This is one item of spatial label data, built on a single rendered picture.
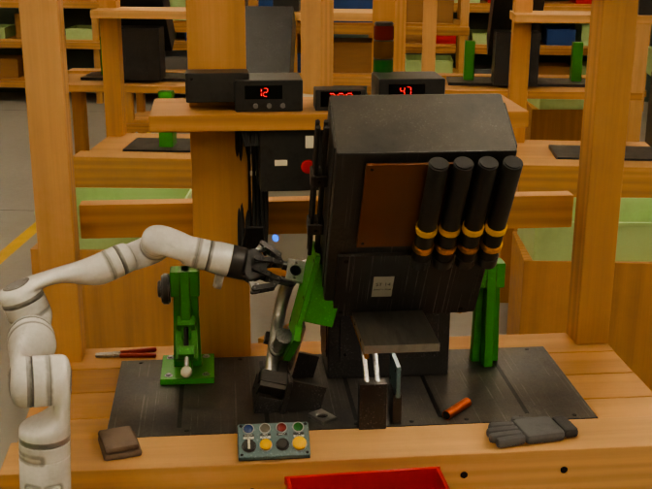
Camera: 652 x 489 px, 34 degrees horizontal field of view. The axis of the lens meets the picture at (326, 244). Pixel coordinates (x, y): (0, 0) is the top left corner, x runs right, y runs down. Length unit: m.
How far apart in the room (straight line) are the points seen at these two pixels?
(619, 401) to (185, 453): 1.04
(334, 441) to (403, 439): 0.15
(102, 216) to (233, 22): 0.61
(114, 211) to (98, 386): 0.45
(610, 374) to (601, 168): 0.52
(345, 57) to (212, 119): 6.85
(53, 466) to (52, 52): 1.04
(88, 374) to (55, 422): 0.77
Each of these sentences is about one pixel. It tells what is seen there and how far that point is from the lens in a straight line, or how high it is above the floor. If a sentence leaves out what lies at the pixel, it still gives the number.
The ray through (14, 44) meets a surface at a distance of 12.29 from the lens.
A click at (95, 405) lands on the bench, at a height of 0.88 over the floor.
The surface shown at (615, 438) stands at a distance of 2.41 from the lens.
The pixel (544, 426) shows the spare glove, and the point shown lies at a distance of 2.36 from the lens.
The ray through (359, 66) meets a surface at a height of 0.76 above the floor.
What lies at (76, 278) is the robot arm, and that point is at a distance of 2.34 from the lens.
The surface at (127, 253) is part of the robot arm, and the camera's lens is 2.35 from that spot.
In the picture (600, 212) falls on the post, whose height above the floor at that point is 1.25.
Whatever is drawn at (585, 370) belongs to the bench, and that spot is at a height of 0.88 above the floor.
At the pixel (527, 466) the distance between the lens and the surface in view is 2.33.
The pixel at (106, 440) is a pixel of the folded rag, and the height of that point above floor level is 0.93.
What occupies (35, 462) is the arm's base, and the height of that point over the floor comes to 1.04.
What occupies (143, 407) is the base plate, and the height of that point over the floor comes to 0.90.
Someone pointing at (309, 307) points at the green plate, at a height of 1.15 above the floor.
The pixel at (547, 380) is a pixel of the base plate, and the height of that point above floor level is 0.90.
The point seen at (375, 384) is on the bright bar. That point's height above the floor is 1.01.
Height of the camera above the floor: 1.97
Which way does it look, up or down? 17 degrees down
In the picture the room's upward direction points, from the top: straight up
